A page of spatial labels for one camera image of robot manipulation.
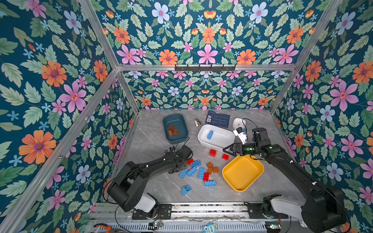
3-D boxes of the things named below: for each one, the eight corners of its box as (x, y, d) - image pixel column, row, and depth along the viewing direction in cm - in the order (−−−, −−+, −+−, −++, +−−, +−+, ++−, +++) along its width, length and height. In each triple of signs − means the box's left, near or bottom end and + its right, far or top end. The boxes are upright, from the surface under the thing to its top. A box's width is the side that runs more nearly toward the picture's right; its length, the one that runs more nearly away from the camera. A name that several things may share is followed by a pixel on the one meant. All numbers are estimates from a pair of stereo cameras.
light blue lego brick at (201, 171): (197, 178, 87) (197, 177, 85) (197, 168, 90) (197, 167, 89) (205, 178, 86) (205, 177, 85) (204, 168, 90) (205, 167, 89)
